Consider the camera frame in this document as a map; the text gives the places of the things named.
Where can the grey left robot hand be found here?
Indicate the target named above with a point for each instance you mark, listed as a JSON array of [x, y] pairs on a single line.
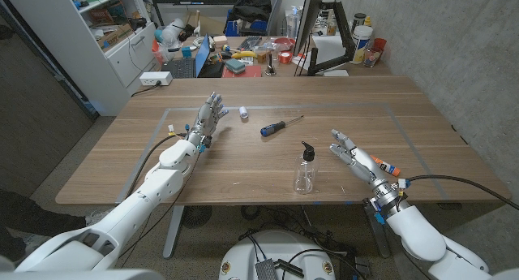
[[207, 118]]

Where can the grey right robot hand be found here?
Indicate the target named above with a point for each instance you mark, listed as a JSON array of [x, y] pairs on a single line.
[[365, 166]]

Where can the clear dispenser bottle black pump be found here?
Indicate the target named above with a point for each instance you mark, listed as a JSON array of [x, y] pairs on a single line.
[[305, 178]]

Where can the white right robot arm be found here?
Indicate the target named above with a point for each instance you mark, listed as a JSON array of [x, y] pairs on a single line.
[[417, 235]]

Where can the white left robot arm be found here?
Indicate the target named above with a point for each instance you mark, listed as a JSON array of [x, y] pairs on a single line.
[[134, 211]]

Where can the white bottle cap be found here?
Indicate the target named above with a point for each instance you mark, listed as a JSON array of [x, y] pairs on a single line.
[[243, 112]]

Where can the clear spray bottle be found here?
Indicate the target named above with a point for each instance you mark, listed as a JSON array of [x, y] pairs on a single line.
[[292, 24]]

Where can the orange glue stick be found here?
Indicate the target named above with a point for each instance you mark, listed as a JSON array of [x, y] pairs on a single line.
[[388, 167]]

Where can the open laptop blue screen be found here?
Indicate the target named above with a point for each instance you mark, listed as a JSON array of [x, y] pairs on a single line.
[[182, 67]]

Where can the green sponge box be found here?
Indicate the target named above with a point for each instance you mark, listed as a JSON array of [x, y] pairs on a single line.
[[235, 65]]

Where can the red book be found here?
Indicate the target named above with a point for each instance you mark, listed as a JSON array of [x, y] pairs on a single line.
[[247, 72]]

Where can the white power strip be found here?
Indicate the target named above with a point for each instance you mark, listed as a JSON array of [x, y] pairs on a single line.
[[155, 78]]

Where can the yellow banana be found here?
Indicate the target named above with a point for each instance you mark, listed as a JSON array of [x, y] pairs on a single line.
[[244, 54]]

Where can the grey table leg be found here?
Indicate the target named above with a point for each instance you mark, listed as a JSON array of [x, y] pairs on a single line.
[[379, 240], [173, 231]]

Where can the small black stand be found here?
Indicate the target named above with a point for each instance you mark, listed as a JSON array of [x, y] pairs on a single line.
[[270, 67]]

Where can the blue bin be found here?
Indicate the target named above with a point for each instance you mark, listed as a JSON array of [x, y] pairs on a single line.
[[233, 28]]

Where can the black round floor fan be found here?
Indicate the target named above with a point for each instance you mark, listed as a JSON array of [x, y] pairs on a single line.
[[196, 216]]

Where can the red tape roll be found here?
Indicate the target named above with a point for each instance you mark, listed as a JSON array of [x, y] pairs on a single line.
[[285, 57]]

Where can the red bowl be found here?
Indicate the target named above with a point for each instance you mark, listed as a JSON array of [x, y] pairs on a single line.
[[285, 42]]

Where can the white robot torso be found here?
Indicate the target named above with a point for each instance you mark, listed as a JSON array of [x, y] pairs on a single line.
[[275, 247]]

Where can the black bag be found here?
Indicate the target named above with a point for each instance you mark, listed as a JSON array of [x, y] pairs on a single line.
[[251, 6]]

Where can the white labelled canister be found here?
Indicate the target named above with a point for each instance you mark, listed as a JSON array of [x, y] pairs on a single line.
[[360, 44]]

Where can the red cup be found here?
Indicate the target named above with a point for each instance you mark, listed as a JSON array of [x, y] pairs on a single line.
[[380, 44]]

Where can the cardboard box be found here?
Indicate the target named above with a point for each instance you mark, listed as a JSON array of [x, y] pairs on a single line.
[[115, 35]]

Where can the white shelf cabinet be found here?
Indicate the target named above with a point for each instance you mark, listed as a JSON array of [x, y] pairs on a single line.
[[81, 61]]

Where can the grey heat sink module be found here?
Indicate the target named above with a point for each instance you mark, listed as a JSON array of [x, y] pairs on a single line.
[[266, 270]]

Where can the computer monitor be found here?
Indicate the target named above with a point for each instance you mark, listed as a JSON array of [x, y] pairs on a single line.
[[310, 16]]

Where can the dark canister black lid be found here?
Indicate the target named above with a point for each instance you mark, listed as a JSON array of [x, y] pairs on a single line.
[[358, 21]]

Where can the person's dark trouser leg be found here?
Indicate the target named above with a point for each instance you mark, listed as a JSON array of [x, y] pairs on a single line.
[[32, 219]]

